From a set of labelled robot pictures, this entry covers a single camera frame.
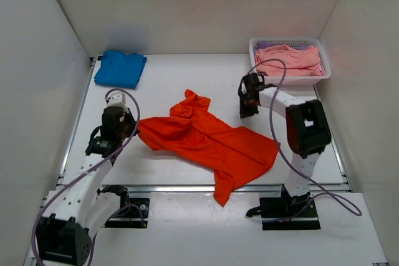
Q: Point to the pink t shirt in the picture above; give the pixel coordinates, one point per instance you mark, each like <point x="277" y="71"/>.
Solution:
<point x="299" y="63"/>

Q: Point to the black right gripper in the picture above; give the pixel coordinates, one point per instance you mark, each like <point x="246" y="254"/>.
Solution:
<point x="244" y="113"/>

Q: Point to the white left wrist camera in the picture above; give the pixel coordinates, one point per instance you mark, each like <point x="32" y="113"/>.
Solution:
<point x="116" y="99"/>

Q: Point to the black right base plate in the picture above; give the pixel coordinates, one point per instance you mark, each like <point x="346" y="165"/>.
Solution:
<point x="290" y="220"/>

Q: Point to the white plastic basket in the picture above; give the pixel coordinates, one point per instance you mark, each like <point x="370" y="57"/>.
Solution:
<point x="295" y="42"/>

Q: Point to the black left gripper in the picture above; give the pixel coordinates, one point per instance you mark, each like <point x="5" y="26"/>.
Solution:
<point x="129" y="114"/>

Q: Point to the blue folded t shirt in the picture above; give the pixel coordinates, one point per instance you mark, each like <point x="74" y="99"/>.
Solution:
<point x="120" y="70"/>

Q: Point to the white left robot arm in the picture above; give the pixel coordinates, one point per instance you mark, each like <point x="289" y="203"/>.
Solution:
<point x="65" y="230"/>

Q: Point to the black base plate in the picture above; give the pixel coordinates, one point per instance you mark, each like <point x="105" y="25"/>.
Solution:
<point x="135" y="213"/>
<point x="290" y="220"/>

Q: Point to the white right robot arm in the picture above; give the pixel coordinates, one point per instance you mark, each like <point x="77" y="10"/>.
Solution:
<point x="308" y="134"/>

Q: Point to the orange t shirt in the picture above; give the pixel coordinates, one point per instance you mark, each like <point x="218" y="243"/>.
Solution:
<point x="237" y="155"/>

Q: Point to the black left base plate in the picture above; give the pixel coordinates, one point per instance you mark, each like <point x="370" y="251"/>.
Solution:
<point x="135" y="213"/>

